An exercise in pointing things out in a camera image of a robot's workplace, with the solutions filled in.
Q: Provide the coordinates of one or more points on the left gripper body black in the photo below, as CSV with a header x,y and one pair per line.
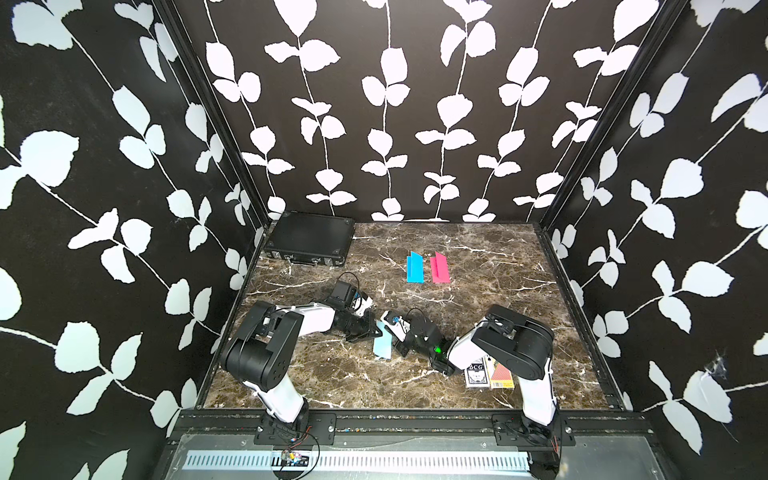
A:
x,y
357,327

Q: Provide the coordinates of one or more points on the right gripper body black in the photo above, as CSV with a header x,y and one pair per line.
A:
x,y
412,344

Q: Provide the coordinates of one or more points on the white square paper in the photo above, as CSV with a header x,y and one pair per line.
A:
x,y
382,345

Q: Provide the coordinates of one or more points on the blue square paper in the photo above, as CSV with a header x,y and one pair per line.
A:
x,y
415,268

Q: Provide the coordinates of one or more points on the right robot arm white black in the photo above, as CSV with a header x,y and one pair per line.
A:
x,y
520,344

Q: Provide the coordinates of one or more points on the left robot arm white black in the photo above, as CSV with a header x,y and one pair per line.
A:
x,y
260,352

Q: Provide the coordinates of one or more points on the playing card deck box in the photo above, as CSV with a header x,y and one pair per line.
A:
x,y
476,375

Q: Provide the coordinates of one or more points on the red playing card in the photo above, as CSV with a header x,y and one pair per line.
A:
x,y
500,376

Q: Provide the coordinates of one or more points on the black case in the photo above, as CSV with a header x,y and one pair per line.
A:
x,y
310,239

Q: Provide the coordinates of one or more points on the small circuit board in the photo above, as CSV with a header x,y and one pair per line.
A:
x,y
291,459

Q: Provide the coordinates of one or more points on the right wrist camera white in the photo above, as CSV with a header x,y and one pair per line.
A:
x,y
395,321

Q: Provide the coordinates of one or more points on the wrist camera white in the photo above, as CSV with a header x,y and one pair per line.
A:
x,y
395,321
361,304

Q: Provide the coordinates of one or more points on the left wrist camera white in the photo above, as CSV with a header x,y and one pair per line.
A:
x,y
361,304

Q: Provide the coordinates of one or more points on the white slotted cable duct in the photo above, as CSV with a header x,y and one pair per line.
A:
x,y
428,462

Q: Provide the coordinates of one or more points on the black front rail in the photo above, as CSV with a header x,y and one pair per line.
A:
x,y
503,427

